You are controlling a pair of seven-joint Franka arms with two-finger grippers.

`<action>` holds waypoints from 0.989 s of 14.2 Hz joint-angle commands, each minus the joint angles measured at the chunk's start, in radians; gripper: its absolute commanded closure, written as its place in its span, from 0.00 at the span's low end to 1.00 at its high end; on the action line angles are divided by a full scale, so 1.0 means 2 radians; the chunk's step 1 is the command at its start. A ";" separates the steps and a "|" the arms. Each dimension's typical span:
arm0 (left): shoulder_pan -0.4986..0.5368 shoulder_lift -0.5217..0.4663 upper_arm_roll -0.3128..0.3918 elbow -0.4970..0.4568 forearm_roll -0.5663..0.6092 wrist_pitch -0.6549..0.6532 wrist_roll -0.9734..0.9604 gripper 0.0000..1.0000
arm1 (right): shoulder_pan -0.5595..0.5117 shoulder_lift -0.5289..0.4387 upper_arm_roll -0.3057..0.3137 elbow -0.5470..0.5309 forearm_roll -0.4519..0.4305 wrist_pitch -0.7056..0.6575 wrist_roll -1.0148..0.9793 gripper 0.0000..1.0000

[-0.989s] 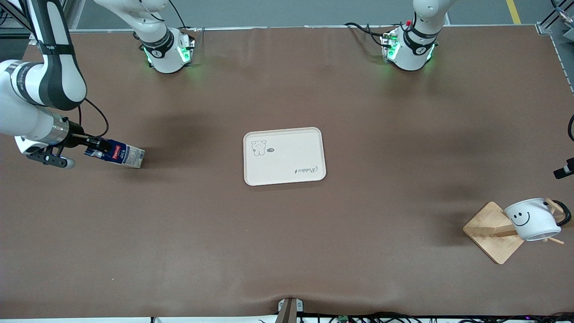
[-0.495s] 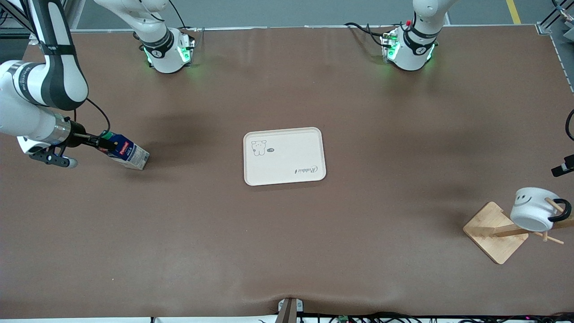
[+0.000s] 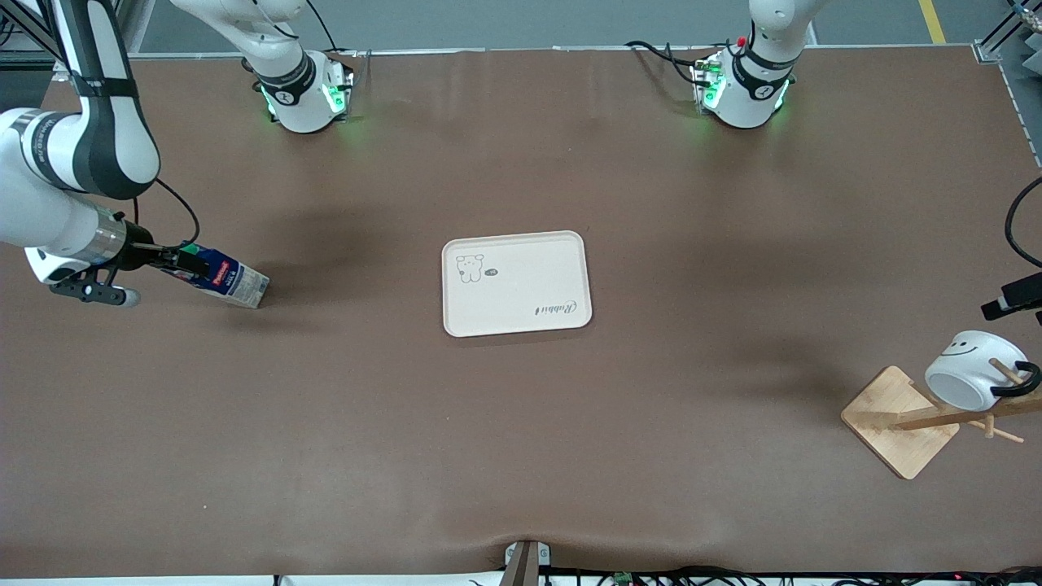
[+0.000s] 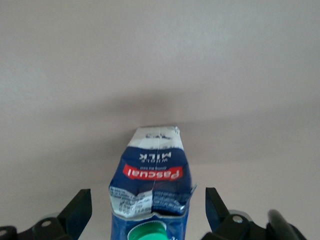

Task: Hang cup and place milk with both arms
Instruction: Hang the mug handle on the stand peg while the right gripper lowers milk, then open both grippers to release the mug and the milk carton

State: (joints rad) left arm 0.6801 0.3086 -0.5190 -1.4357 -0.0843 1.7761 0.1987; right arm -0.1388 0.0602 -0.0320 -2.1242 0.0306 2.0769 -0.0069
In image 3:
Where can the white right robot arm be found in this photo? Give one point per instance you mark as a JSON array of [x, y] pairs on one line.
[[106, 146]]

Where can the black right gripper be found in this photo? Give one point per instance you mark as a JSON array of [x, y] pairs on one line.
[[139, 254]]

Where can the blue milk carton green cap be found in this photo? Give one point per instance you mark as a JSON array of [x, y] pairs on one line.
[[240, 285]]

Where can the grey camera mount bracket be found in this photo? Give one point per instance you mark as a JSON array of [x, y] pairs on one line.
[[525, 566]]

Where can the aluminium frame post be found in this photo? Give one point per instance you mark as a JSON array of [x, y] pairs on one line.
[[32, 32], [1001, 37]]

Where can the wooden cup rack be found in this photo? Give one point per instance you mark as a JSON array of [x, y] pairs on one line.
[[895, 423]]

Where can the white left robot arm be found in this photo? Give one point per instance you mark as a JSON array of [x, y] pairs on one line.
[[745, 102]]

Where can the cream rectangular serving tray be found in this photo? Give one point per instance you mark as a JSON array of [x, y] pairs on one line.
[[521, 313]]

